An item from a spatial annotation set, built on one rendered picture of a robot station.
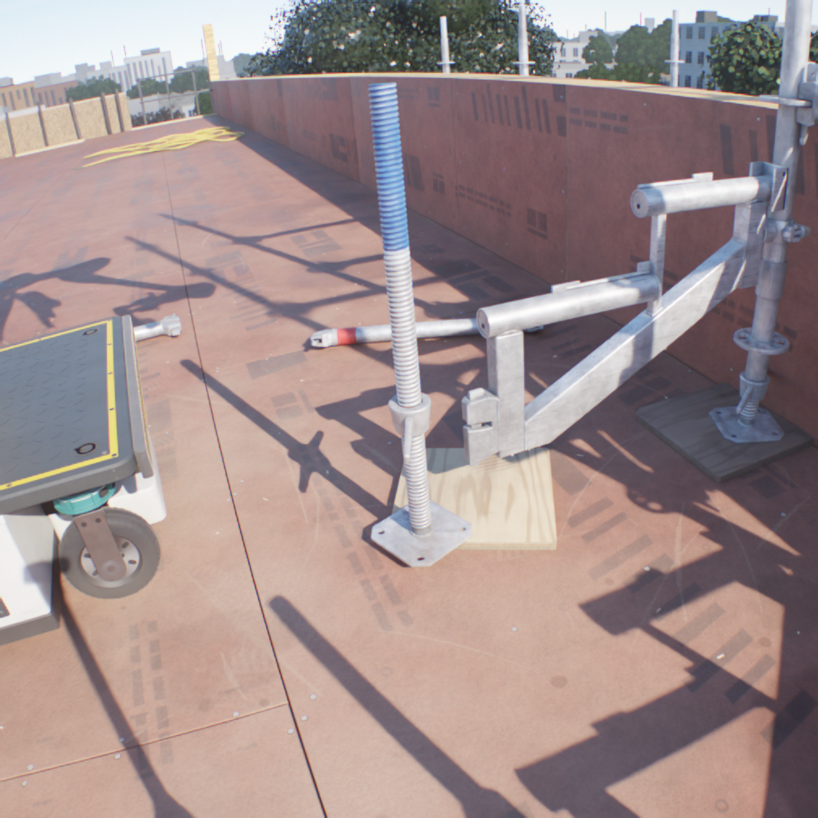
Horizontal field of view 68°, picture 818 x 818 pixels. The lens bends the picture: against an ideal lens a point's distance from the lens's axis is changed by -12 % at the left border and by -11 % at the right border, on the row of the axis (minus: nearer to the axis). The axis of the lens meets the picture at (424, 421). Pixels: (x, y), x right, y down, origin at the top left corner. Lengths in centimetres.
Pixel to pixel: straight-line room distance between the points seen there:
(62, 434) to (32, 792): 55
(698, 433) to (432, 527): 65
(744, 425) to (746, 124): 68
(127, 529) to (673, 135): 152
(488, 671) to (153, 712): 51
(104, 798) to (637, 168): 184
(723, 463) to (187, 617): 108
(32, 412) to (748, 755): 126
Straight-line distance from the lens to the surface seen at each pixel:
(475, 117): 281
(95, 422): 118
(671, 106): 183
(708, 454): 150
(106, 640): 124
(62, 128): 1505
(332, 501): 138
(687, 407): 166
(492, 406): 113
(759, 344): 151
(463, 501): 131
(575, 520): 130
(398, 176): 95
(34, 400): 134
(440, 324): 200
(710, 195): 126
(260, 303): 250
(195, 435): 172
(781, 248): 145
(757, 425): 162
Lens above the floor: 82
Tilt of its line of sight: 31 degrees down
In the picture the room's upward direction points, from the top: 5 degrees counter-clockwise
